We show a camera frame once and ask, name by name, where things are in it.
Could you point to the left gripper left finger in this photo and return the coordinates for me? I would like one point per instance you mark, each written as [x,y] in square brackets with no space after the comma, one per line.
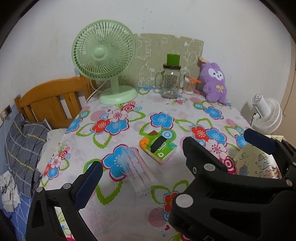
[43,222]

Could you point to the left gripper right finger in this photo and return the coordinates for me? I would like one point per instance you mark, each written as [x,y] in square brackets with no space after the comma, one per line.
[222,206]

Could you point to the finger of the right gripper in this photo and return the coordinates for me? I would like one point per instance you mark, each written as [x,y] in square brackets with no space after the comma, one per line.
[266,143]

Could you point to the clear plastic straw pack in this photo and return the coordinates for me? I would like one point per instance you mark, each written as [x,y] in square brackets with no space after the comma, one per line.
[136,170]

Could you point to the green orange tissue pack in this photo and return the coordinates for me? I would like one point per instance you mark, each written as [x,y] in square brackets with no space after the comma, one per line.
[158,146]

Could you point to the beige door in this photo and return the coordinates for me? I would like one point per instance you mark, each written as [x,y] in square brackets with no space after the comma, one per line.
[287,127]

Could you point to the blue bed sheet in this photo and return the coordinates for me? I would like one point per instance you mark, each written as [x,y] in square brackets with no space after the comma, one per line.
[20,215]

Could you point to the yellow cartoon storage box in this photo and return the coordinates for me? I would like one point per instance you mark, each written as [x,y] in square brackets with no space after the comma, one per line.
[253,162]

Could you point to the crumpled white cloth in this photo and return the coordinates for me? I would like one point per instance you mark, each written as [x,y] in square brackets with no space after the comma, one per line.
[9,192]

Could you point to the white standing fan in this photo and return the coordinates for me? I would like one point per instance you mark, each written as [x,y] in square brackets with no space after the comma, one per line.
[268,115]

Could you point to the grey plaid pillow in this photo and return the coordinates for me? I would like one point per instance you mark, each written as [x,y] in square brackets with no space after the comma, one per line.
[23,147]

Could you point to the white pillow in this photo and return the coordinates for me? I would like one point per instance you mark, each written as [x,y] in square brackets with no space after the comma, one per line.
[53,139]

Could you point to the purple plush bunny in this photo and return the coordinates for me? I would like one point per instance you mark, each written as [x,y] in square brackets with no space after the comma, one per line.
[214,83]

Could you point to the cotton swab container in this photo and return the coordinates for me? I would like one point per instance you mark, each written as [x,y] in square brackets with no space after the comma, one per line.
[189,84]

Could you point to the brown paper tag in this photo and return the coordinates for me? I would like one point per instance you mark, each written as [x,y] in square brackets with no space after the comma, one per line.
[202,60]

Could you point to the glass mason jar mug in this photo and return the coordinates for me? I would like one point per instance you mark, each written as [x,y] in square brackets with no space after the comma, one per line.
[167,82]

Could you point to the green cup on jar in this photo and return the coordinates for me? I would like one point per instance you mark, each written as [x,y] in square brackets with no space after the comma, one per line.
[173,60]

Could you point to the green patterned board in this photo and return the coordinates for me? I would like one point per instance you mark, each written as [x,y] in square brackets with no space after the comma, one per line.
[151,54]

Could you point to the green desk fan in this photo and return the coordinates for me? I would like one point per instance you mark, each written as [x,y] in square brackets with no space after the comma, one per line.
[103,50]

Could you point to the wall power socket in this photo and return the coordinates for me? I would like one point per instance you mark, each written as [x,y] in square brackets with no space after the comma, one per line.
[6,112]

